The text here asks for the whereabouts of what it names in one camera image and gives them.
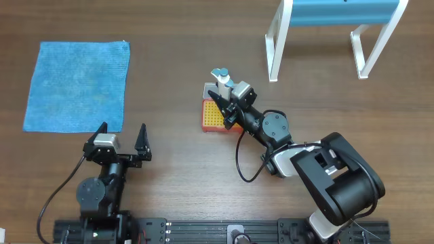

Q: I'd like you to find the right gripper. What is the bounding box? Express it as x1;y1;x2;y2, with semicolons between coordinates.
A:
207;87;264;137

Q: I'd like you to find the black cable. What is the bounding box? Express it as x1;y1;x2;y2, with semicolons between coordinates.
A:
235;108;323;184
36;154;87;244

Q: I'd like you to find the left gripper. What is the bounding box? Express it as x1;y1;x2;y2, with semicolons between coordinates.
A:
83;121;153;169

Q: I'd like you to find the white and blue stand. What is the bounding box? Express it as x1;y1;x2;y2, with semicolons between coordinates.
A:
264;0;410;83

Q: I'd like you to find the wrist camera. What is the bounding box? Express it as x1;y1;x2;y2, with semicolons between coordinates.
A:
231;80;253;100
92;133;121;152

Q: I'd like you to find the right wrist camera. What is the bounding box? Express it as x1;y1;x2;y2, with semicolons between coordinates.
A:
231;80;253;100

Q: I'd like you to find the white pipette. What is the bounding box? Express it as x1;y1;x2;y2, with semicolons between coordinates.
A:
210;67;235;102

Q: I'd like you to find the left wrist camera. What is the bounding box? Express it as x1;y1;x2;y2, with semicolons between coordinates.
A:
92;133;121;152

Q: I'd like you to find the mounting rail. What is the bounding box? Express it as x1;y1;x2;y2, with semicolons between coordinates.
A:
53;218;391;244

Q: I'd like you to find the red and yellow tip box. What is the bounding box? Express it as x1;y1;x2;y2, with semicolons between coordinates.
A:
201;83;245;134

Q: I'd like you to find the blue cloth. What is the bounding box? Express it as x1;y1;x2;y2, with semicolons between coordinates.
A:
22;40;132;134

